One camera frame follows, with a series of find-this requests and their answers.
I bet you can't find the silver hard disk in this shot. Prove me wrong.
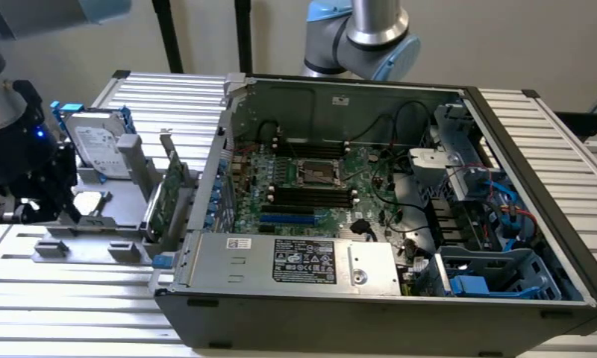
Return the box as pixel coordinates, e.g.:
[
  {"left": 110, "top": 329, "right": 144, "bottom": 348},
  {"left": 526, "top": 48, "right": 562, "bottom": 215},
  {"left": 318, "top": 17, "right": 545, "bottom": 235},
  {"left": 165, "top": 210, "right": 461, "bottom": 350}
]
[{"left": 61, "top": 111, "right": 133, "bottom": 180}]

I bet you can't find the black stand pole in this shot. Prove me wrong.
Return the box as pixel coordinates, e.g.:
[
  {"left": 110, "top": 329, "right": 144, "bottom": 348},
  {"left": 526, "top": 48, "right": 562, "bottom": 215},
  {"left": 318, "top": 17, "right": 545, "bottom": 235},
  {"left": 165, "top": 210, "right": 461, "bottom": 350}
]
[
  {"left": 233, "top": 0, "right": 253, "bottom": 75},
  {"left": 150, "top": 0, "right": 185, "bottom": 74}
]

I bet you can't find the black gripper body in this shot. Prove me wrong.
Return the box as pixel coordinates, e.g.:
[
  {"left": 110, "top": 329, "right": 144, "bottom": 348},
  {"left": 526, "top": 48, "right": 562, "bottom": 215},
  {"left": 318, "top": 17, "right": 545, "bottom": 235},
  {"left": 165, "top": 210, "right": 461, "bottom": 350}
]
[{"left": 0, "top": 79, "right": 61, "bottom": 198}]

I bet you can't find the black power supply label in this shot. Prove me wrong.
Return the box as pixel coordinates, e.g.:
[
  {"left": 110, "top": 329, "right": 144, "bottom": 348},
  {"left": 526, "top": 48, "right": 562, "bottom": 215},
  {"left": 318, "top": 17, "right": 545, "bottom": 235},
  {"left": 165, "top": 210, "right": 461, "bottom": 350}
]
[{"left": 270, "top": 238, "right": 338, "bottom": 285}]

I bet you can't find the grey metal disk bay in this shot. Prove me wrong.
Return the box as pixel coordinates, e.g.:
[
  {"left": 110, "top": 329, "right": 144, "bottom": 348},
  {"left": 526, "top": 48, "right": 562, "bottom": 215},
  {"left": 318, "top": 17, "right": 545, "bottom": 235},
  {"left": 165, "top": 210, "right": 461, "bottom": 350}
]
[{"left": 426, "top": 103, "right": 504, "bottom": 202}]

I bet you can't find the blue expansion slot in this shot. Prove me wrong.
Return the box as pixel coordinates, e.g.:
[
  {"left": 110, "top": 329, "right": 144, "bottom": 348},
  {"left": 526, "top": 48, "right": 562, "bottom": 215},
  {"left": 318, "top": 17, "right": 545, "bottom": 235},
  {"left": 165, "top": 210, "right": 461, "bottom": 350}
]
[{"left": 257, "top": 213, "right": 316, "bottom": 224}]

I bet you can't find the green graphics card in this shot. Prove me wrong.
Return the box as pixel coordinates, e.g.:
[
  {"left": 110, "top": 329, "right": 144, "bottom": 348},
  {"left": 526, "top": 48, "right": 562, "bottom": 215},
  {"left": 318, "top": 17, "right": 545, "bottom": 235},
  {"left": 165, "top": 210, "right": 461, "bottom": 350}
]
[{"left": 141, "top": 128, "right": 190, "bottom": 243}]

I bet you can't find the blue data wire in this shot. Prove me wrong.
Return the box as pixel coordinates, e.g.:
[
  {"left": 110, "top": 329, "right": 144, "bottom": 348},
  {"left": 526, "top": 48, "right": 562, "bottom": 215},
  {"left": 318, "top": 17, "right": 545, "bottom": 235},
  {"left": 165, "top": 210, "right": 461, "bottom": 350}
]
[{"left": 480, "top": 178, "right": 526, "bottom": 251}]

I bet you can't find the grey parts rack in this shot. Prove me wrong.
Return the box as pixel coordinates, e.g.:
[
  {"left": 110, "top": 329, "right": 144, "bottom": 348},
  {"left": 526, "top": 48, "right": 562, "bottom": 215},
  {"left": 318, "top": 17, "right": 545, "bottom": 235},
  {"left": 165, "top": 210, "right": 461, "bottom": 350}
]
[{"left": 30, "top": 134, "right": 202, "bottom": 265}]

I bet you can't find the blue drive latch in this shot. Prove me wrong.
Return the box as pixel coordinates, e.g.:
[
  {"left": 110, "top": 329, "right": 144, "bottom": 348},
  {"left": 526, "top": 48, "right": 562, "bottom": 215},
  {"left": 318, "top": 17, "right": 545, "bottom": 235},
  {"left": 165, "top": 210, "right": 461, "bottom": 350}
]
[{"left": 449, "top": 274, "right": 490, "bottom": 298}]

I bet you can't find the black looped wire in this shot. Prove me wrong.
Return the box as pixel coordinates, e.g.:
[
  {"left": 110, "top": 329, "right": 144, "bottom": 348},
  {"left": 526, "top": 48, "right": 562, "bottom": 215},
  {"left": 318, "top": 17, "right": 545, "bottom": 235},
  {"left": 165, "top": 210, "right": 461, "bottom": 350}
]
[
  {"left": 350, "top": 100, "right": 434, "bottom": 150},
  {"left": 256, "top": 119, "right": 280, "bottom": 148}
]

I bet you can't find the silver CPU socket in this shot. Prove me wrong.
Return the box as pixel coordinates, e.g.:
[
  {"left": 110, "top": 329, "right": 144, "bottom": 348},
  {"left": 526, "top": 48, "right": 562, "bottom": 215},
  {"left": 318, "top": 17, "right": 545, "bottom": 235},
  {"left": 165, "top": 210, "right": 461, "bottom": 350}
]
[{"left": 290, "top": 157, "right": 350, "bottom": 188}]

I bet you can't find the green motherboard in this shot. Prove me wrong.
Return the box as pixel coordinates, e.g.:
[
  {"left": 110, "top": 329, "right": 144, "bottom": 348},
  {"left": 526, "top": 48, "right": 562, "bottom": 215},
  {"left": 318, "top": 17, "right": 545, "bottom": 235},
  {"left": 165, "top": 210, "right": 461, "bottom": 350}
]
[{"left": 225, "top": 143, "right": 414, "bottom": 245}]

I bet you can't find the black RAM slot bank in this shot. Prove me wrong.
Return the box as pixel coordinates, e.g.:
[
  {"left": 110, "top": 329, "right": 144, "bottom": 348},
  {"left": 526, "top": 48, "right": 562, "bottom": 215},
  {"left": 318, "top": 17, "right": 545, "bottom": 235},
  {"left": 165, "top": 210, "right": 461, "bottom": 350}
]
[
  {"left": 265, "top": 185, "right": 358, "bottom": 208},
  {"left": 272, "top": 138, "right": 350, "bottom": 160}
]

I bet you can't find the red wire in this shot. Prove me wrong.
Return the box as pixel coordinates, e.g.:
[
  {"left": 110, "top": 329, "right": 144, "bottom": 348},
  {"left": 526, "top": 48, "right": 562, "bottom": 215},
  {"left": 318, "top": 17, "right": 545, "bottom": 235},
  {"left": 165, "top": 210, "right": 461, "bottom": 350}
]
[{"left": 497, "top": 207, "right": 537, "bottom": 228}]

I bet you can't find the silver power supply unit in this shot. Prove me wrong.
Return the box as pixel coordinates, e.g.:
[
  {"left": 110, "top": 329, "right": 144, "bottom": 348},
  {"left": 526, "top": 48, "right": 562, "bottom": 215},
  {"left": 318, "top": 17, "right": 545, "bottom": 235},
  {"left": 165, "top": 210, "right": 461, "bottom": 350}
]
[{"left": 173, "top": 233, "right": 404, "bottom": 298}]

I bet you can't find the black expansion slot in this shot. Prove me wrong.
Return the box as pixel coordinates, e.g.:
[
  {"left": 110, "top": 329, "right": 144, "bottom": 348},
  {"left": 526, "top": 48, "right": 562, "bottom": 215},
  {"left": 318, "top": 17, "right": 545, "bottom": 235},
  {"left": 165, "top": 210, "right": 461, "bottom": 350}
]
[{"left": 261, "top": 204, "right": 316, "bottom": 216}]

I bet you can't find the black open PC case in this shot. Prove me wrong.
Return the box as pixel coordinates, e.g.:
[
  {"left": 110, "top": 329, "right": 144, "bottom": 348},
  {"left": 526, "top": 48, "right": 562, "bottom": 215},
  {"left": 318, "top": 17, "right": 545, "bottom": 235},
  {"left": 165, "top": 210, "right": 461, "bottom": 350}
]
[{"left": 152, "top": 72, "right": 597, "bottom": 351}]

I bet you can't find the grey drive cage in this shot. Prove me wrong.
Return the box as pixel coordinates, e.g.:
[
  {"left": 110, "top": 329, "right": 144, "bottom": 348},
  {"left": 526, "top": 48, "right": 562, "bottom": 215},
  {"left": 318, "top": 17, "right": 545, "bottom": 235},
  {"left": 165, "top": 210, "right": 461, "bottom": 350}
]
[{"left": 430, "top": 244, "right": 564, "bottom": 301}]

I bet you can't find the blue disk carrier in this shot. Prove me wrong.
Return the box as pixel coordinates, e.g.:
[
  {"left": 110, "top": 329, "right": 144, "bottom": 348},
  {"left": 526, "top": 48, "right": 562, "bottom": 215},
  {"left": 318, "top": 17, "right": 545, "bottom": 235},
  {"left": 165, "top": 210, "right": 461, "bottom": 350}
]
[{"left": 49, "top": 100, "right": 138, "bottom": 150}]

